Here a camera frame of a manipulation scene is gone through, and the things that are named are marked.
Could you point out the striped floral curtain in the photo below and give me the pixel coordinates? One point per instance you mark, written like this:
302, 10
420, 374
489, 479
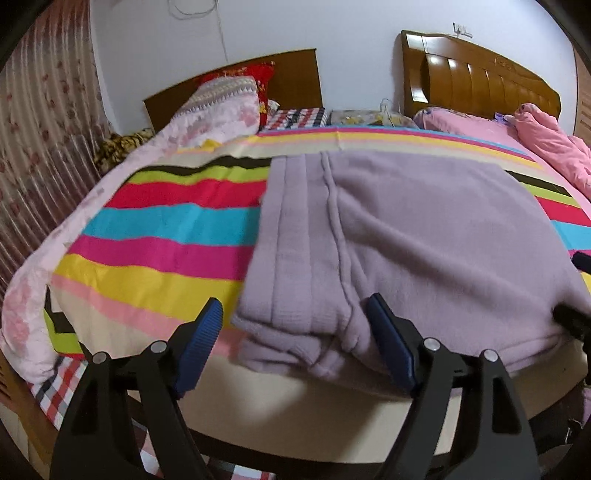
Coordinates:
41, 138

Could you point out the rainbow striped blanket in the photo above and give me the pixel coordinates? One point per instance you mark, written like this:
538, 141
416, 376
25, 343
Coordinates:
161, 226

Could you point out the lavender knit sweater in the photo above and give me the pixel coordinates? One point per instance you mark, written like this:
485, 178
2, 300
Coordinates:
415, 240

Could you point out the pink floral quilt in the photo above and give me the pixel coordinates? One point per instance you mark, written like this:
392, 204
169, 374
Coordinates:
41, 286

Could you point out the plain pink bed sheet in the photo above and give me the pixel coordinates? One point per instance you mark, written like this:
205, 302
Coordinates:
466, 129

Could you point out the red patterned pillow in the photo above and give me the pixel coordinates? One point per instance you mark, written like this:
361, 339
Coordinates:
264, 83

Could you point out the wooden bed frame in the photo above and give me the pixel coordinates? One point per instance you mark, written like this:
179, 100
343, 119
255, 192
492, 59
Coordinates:
23, 415

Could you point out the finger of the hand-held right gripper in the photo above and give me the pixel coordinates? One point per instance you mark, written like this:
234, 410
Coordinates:
575, 321
582, 263

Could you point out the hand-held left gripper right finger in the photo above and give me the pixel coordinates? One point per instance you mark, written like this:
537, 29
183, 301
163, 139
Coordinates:
390, 341

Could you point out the white wall socket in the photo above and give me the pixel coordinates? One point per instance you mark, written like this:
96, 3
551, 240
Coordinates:
462, 30

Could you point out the panelled wooden headboard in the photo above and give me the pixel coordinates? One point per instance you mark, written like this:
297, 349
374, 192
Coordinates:
475, 78

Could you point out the small purple cloth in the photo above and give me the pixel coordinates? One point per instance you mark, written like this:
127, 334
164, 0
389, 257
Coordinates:
505, 118

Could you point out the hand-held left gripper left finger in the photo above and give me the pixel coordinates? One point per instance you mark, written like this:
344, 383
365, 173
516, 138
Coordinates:
203, 341

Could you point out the leopard print cloth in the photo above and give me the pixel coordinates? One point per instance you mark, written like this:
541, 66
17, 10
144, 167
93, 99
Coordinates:
120, 147

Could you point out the pink padded garment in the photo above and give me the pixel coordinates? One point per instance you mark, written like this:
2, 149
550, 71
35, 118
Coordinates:
554, 138

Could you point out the plain wooden headboard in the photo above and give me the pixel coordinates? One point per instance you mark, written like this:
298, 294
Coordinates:
295, 78

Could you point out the yellow patterned cloth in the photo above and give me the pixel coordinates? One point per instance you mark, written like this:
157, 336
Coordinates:
355, 119

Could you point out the zigzag patterned pillow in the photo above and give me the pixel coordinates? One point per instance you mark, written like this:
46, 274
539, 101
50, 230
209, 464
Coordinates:
221, 94

